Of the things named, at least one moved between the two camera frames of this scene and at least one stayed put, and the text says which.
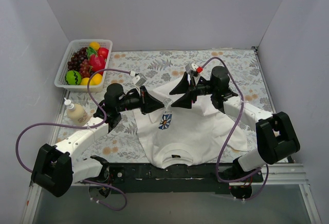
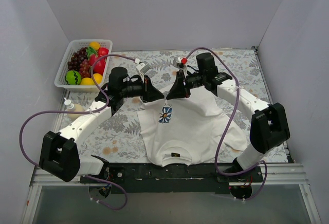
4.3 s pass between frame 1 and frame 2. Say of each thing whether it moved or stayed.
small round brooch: moved
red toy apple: stayed
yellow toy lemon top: stayed
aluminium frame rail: stayed
